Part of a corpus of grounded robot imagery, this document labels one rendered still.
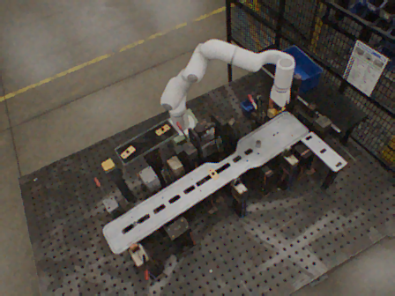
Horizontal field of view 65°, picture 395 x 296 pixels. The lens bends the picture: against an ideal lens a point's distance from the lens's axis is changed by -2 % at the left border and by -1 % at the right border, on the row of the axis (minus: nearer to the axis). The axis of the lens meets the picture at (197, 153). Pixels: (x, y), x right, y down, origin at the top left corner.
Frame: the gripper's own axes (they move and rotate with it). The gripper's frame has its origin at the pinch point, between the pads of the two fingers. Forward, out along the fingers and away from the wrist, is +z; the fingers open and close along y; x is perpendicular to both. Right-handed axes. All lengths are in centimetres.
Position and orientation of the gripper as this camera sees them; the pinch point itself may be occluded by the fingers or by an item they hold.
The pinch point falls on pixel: (278, 107)
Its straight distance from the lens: 182.3
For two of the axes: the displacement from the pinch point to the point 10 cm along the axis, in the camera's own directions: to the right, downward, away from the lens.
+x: 8.3, -5.1, 2.3
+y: 5.5, 6.7, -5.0
